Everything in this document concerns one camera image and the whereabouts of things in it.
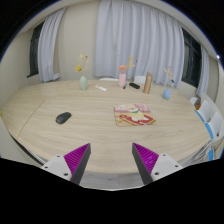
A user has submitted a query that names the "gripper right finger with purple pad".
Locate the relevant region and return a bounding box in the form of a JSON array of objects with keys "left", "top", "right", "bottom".
[{"left": 132, "top": 143, "right": 182, "bottom": 185}]

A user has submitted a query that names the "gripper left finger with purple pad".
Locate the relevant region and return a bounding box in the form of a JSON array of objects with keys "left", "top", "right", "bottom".
[{"left": 42, "top": 143, "right": 91, "bottom": 185}]

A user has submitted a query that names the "black computer mouse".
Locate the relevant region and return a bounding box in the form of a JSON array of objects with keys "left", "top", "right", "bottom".
[{"left": 56, "top": 112, "right": 71, "bottom": 124}]

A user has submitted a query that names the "cartoon printed mouse pad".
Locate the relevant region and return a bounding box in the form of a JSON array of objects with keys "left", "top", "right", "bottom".
[{"left": 114, "top": 104, "right": 156, "bottom": 127}]

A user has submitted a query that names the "blue vase with dried flowers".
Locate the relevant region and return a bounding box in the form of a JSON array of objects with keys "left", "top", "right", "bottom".
[{"left": 163, "top": 67, "right": 175, "bottom": 100}]

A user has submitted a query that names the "white blue chair near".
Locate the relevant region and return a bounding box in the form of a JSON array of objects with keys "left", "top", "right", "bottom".
[{"left": 204, "top": 112, "right": 223, "bottom": 154}]

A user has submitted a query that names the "white blue chair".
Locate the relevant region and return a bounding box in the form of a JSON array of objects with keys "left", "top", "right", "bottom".
[
  {"left": 204, "top": 112, "right": 223, "bottom": 154},
  {"left": 196, "top": 100, "right": 212, "bottom": 122}
]

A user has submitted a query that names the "white blue chair far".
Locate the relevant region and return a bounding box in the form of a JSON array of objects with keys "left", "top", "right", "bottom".
[{"left": 196, "top": 100, "right": 212, "bottom": 122}]

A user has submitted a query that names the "black glasses case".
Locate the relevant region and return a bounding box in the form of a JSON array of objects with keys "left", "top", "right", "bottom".
[{"left": 129, "top": 83, "right": 140, "bottom": 89}]

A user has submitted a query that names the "white remote control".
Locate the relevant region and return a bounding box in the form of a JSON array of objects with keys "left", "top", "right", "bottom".
[{"left": 95, "top": 85, "right": 107, "bottom": 92}]

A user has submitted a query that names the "white chair behind table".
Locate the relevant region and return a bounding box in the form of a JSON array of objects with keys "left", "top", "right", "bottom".
[
  {"left": 134, "top": 76, "right": 146, "bottom": 84},
  {"left": 99, "top": 77, "right": 119, "bottom": 82}
]

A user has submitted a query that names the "copper thermos bottle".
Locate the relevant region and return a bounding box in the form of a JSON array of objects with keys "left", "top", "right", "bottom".
[{"left": 143, "top": 72, "right": 153, "bottom": 94}]

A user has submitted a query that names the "pink vase with flowers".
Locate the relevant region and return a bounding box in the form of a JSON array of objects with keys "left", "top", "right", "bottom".
[{"left": 118, "top": 56, "right": 135, "bottom": 88}]

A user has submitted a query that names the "white chair behind table left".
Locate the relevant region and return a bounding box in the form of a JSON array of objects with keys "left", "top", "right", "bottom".
[{"left": 99, "top": 77, "right": 119, "bottom": 82}]

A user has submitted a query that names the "right white curtain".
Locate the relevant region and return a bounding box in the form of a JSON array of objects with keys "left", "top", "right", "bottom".
[{"left": 196, "top": 54, "right": 209, "bottom": 96}]

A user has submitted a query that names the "white curtain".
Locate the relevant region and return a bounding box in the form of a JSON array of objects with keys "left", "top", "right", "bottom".
[
  {"left": 93, "top": 0, "right": 184, "bottom": 86},
  {"left": 37, "top": 8, "right": 66, "bottom": 83},
  {"left": 196, "top": 54, "right": 209, "bottom": 96}
]

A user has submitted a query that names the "green vase with yellow flowers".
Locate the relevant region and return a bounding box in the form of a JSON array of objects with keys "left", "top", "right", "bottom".
[{"left": 75, "top": 54, "right": 88, "bottom": 90}]

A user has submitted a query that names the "right dark window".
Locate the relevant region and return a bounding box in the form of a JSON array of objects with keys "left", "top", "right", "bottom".
[{"left": 182, "top": 30, "right": 202, "bottom": 87}]

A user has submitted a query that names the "dark window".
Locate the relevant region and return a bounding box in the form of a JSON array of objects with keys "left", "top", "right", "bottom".
[
  {"left": 29, "top": 23, "right": 43, "bottom": 77},
  {"left": 182, "top": 30, "right": 202, "bottom": 87}
]

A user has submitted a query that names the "centre white curtain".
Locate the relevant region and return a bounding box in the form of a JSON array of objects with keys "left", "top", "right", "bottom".
[{"left": 93, "top": 0, "right": 184, "bottom": 86}]

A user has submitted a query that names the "left white curtain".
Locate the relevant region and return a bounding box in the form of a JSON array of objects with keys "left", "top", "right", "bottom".
[{"left": 37, "top": 8, "right": 66, "bottom": 83}]

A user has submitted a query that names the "left dark window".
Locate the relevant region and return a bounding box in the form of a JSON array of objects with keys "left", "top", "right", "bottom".
[{"left": 29, "top": 23, "right": 43, "bottom": 77}]

